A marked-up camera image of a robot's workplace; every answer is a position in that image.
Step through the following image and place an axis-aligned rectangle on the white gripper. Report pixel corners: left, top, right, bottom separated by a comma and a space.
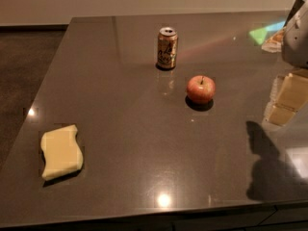
264, 0, 308, 126

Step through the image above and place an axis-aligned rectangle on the yellow sponge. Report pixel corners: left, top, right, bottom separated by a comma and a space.
40, 125, 84, 181

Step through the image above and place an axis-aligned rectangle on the snack bag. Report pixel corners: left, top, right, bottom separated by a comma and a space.
262, 28, 285, 53

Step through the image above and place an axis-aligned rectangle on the red apple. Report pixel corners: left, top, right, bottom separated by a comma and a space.
187, 75, 216, 104

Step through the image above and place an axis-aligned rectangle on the dark object at table edge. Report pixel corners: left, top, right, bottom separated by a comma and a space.
285, 0, 306, 25

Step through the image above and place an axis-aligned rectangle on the orange soda can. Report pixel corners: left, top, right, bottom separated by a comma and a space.
157, 27, 178, 70

